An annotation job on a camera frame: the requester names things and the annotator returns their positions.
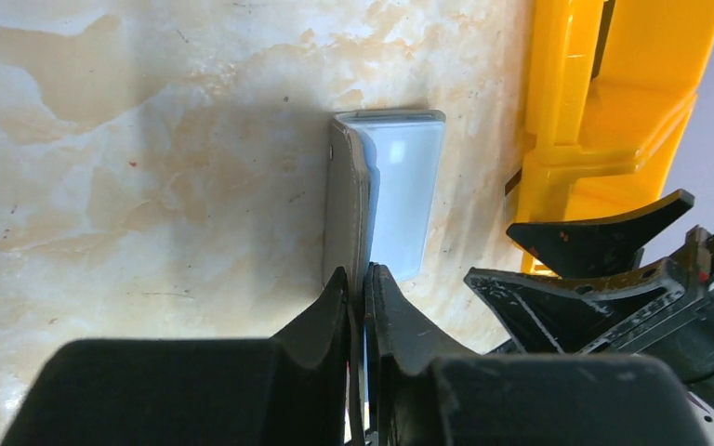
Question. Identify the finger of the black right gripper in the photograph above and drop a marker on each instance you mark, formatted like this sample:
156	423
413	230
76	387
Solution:
611	314
606	246

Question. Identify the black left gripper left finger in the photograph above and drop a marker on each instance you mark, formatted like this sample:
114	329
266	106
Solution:
287	389

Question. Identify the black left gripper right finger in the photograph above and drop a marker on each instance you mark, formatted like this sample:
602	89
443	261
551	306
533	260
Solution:
425	388

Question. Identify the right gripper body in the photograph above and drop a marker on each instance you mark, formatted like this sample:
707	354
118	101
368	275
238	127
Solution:
689	329

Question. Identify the grey leather card holder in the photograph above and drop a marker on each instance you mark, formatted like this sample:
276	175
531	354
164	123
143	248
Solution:
381	178

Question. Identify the yellow plastic bin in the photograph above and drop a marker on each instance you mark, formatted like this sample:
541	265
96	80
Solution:
611	88

